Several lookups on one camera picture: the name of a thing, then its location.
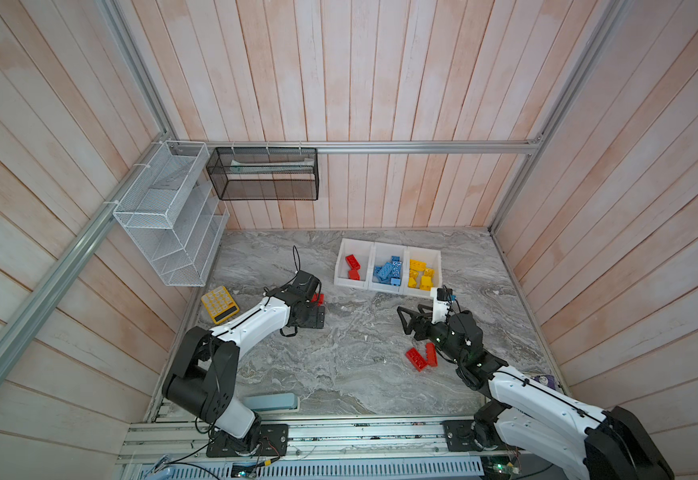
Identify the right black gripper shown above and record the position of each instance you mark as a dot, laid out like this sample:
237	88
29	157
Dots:
425	319

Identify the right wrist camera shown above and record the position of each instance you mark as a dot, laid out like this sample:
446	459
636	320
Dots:
443	300

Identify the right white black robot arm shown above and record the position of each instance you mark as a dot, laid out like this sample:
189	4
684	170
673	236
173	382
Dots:
584	441

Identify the black mesh basket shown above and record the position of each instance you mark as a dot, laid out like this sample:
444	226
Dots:
265	173

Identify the light blue case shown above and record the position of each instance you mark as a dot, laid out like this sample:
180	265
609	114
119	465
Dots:
272	402

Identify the yellow calculator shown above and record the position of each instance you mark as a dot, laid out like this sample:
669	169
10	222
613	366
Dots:
220	305

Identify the right white bin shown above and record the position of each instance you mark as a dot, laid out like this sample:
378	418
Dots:
422	272

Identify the left white bin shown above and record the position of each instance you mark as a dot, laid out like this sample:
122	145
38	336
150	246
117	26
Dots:
362	250

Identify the yellow long brick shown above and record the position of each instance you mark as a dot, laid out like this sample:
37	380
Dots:
416	265

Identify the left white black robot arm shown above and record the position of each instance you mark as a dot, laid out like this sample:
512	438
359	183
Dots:
202	377

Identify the white bin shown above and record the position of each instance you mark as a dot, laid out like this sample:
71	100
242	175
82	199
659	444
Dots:
422	272
362	250
382	253

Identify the white wire mesh shelf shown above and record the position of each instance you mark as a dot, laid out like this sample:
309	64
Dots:
171	214

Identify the purple book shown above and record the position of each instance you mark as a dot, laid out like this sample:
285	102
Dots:
547	380

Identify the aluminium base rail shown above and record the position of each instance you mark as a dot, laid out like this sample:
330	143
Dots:
309	437

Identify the middle white bin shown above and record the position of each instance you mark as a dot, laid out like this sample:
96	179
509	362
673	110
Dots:
382	253

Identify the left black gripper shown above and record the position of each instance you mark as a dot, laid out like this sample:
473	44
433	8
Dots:
315	320

